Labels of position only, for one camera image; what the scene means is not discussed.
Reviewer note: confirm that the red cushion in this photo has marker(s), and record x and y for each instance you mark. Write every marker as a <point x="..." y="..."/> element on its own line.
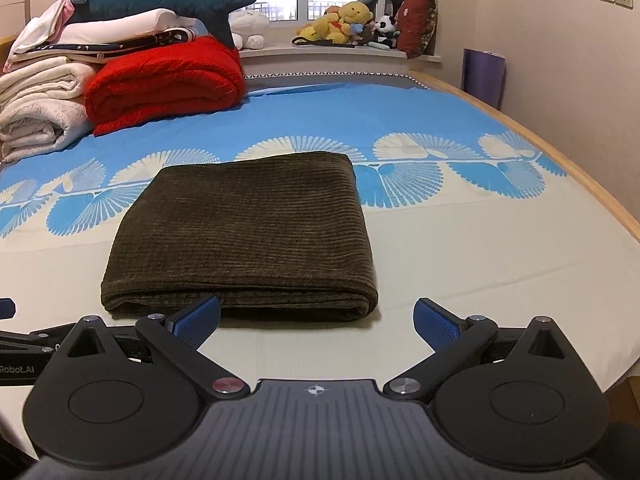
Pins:
<point x="416" y="22"/>

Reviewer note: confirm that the yellow bear plush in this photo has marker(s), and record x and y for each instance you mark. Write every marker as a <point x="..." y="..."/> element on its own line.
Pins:
<point x="345" y="17"/>

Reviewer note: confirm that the purple rolled mat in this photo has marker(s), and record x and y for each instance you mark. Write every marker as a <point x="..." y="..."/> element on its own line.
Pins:
<point x="484" y="77"/>

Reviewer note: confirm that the red folded blanket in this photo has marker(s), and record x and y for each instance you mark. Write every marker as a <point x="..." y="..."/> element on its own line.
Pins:
<point x="165" y="80"/>

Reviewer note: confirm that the white folded pillow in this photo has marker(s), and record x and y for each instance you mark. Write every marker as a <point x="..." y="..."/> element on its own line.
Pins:
<point x="130" y="22"/>

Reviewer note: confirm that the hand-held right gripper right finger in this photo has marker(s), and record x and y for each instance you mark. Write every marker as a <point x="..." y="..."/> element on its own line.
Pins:
<point x="435" y="322"/>

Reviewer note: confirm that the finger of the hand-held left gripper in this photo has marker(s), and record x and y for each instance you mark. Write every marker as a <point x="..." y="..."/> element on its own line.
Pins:
<point x="5" y="308"/>
<point x="35" y="336"/>

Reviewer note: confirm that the pink and white folded cloth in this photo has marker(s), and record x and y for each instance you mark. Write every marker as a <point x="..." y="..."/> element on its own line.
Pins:
<point x="42" y="27"/>

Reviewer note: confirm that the cream folded blanket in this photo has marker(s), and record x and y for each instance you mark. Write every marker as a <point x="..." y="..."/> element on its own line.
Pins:
<point x="45" y="77"/>

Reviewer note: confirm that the white ribbed object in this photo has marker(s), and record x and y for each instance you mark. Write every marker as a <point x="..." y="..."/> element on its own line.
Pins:
<point x="387" y="7"/>

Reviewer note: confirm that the navy star-patterned quilt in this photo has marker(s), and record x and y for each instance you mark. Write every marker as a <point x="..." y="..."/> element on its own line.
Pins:
<point x="100" y="49"/>

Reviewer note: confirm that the white window sill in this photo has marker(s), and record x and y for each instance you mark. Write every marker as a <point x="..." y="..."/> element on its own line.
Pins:
<point x="325" y="57"/>

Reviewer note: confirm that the blue patterned bed sheet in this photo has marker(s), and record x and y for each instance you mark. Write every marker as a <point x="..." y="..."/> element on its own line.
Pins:
<point x="450" y="270"/>

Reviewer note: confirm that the panda plush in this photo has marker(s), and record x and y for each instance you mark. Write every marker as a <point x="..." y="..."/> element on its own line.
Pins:
<point x="386" y="27"/>

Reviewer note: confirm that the white fleece blanket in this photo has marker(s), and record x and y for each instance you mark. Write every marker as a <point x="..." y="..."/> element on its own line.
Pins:
<point x="37" y="127"/>

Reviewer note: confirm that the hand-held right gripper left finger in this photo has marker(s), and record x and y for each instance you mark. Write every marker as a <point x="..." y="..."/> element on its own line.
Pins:
<point x="192" y="321"/>

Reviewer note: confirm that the blue and brown plush toy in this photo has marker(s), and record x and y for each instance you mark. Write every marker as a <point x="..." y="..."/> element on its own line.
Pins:
<point x="365" y="34"/>

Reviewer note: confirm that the white seal plush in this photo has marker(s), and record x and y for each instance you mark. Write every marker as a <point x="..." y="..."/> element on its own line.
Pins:
<point x="248" y="27"/>

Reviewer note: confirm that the teal shark plush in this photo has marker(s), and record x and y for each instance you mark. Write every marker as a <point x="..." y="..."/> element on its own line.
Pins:
<point x="150" y="4"/>

